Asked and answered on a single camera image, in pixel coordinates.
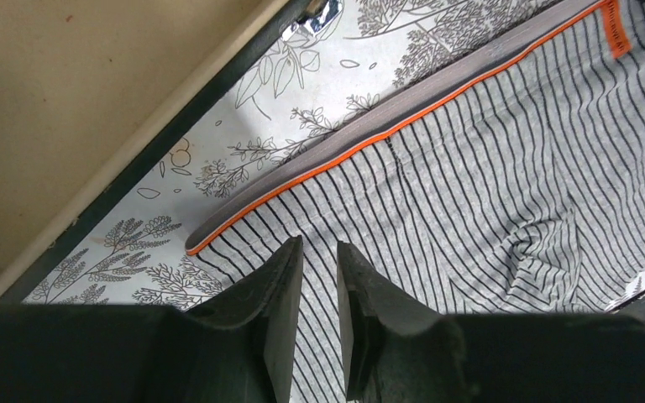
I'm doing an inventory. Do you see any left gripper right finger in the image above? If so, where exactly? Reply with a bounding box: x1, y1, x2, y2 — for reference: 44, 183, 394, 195
337, 242, 468, 402

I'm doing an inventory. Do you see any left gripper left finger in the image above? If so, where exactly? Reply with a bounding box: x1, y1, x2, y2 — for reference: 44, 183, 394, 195
187, 237, 303, 402

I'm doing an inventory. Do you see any grey striped underwear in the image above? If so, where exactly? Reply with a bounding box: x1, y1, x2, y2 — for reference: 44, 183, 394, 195
185, 1, 645, 402

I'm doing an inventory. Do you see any floral tablecloth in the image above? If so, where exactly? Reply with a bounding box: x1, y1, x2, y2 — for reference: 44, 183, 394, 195
22, 0, 645, 312

